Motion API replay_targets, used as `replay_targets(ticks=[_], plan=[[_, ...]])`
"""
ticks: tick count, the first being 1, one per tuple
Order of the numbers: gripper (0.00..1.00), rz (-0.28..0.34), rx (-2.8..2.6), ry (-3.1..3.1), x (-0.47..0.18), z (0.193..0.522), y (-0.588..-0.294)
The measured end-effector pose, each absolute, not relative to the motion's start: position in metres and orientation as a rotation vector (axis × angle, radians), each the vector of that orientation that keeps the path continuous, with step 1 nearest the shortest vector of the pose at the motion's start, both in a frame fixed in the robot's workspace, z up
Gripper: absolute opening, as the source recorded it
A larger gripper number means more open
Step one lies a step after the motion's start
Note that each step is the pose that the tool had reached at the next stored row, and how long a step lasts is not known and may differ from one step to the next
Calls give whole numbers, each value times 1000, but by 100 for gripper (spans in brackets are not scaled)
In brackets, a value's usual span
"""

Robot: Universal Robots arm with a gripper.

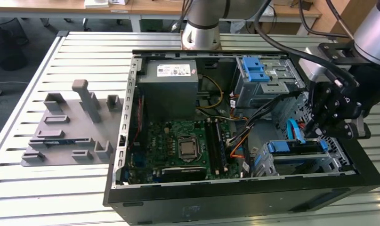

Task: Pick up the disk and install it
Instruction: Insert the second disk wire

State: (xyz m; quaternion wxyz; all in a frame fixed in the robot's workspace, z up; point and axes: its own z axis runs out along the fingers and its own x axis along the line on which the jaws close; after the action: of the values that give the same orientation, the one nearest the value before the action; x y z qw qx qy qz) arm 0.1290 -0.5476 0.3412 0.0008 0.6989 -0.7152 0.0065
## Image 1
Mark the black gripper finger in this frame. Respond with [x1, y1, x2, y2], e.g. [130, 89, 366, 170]
[322, 117, 359, 140]
[304, 82, 342, 138]

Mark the blue data wire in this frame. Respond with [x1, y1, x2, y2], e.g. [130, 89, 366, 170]
[286, 118, 306, 144]

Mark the hard disk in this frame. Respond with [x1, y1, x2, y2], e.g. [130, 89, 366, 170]
[270, 140, 328, 156]

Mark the metal disk bay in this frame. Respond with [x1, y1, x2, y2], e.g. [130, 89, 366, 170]
[251, 138, 356, 177]

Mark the metal optical drive cage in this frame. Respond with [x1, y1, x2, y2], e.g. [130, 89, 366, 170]
[234, 56, 306, 109]

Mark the blue plastic drive latch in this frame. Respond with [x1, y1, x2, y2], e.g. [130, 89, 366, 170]
[242, 56, 270, 82]

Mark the wooden cabinet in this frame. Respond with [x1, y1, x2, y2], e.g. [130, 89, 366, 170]
[308, 0, 379, 44]

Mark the black RAM stick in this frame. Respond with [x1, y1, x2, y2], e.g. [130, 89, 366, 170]
[215, 121, 228, 170]

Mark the black RAM slot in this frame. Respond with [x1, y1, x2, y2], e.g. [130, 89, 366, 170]
[206, 119, 220, 172]

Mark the black open PC case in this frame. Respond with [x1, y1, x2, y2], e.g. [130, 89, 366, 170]
[102, 49, 380, 226]

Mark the CPU socket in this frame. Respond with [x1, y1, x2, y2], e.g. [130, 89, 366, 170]
[176, 136, 203, 163]

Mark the silver CPU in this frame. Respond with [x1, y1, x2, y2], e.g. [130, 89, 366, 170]
[179, 141, 199, 157]

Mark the grey power supply unit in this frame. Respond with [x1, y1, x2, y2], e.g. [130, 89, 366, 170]
[136, 58, 199, 121]

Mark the green motherboard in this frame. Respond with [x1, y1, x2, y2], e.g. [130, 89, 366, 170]
[127, 119, 240, 183]

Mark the black graphics card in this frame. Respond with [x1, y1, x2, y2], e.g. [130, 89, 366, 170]
[160, 166, 208, 182]

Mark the grey parts rack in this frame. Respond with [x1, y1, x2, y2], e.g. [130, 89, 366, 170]
[20, 79, 126, 168]

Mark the large white box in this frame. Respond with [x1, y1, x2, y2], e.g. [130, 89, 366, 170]
[84, 0, 110, 9]

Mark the wooden desk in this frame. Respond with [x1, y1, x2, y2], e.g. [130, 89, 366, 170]
[0, 0, 323, 36]

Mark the black mesh bin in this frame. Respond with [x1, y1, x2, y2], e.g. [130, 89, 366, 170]
[0, 16, 30, 71]

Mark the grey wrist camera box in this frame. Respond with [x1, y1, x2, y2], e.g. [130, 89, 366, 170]
[298, 46, 335, 82]

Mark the black wire bundle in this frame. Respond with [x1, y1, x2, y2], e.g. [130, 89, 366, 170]
[227, 93, 304, 151]

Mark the yellow wire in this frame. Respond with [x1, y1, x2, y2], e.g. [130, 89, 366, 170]
[196, 75, 224, 110]

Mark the orange wire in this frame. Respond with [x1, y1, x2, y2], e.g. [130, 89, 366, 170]
[230, 143, 246, 158]

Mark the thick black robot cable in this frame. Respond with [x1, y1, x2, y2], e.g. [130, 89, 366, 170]
[254, 0, 360, 88]

